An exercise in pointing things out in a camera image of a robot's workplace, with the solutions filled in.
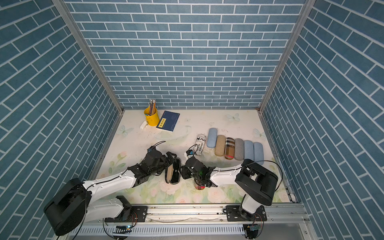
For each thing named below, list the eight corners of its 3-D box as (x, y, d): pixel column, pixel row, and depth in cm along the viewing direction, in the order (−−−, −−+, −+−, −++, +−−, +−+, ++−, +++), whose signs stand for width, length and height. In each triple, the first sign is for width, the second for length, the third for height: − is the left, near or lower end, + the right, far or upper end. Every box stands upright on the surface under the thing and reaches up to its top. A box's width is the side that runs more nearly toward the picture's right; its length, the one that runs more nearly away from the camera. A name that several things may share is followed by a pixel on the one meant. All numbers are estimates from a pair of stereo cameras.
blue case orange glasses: (206, 147, 101) (206, 144, 98) (208, 129, 111) (208, 127, 108) (216, 148, 100) (216, 145, 98) (217, 130, 110) (217, 128, 108)
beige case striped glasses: (192, 154, 97) (192, 151, 94) (198, 135, 107) (198, 132, 104) (201, 156, 96) (201, 153, 93) (206, 137, 106) (206, 134, 103)
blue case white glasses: (252, 163, 94) (254, 160, 92) (252, 144, 104) (253, 141, 101) (262, 164, 94) (264, 162, 91) (261, 145, 103) (262, 143, 100)
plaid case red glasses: (223, 158, 95) (224, 156, 93) (225, 139, 105) (226, 136, 103) (233, 160, 95) (234, 158, 92) (234, 140, 104) (235, 138, 102)
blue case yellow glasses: (243, 159, 96) (244, 156, 93) (243, 142, 105) (245, 138, 102) (252, 161, 95) (254, 158, 92) (251, 143, 104) (253, 140, 101)
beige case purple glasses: (214, 155, 97) (214, 153, 94) (216, 136, 107) (217, 134, 104) (224, 157, 96) (224, 154, 94) (225, 138, 106) (226, 135, 103)
